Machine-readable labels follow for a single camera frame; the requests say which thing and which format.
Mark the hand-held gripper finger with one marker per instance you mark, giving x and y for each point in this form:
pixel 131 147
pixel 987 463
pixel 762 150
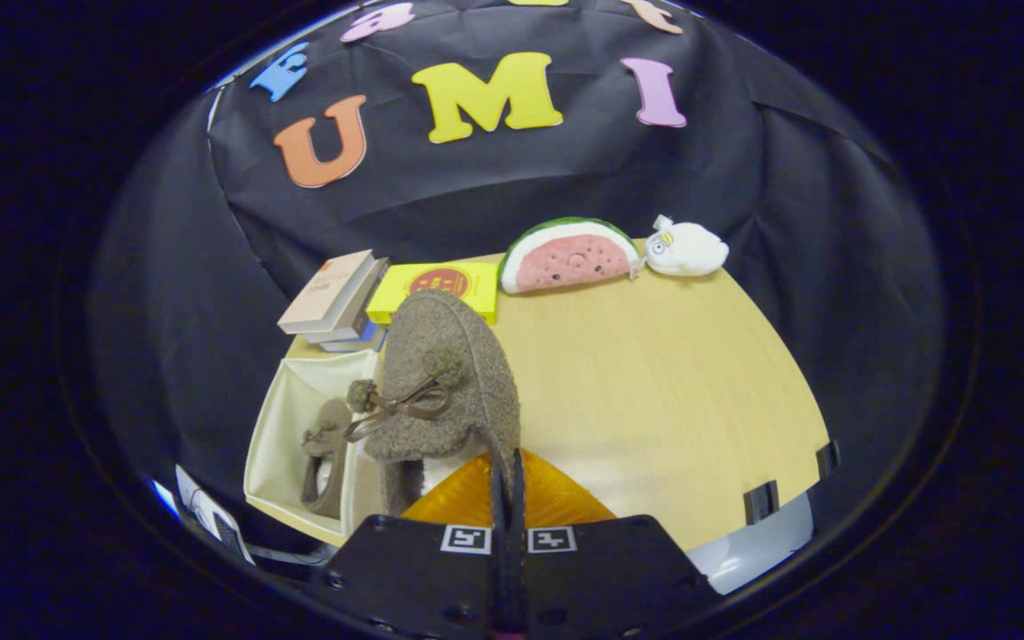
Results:
pixel 502 587
pixel 521 587

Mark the brown fuzzy shoe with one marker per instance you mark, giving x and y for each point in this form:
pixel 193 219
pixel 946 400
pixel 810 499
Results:
pixel 334 489
pixel 459 356

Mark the cream fabric storage box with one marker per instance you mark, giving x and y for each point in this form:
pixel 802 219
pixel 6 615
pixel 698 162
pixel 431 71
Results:
pixel 281 444

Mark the black table clamp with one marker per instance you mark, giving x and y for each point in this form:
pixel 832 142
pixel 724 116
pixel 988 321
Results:
pixel 761 502
pixel 828 460

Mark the blue book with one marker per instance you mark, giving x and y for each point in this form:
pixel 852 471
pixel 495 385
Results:
pixel 365 342

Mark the printed paper leaflet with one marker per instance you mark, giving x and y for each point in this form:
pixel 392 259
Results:
pixel 210 516

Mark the grey book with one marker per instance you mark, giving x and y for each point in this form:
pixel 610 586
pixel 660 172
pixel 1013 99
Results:
pixel 361 311

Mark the yellow book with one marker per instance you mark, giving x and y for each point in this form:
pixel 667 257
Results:
pixel 388 298

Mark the watermelon slice plush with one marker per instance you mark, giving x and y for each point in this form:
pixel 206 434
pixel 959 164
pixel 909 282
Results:
pixel 565 262

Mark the beige book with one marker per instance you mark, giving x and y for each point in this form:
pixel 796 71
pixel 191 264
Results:
pixel 325 293

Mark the white plush toy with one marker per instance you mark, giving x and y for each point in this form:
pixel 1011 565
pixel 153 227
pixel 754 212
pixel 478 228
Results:
pixel 690 249

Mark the black backdrop cloth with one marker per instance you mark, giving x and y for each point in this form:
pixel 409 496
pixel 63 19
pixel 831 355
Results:
pixel 743 178

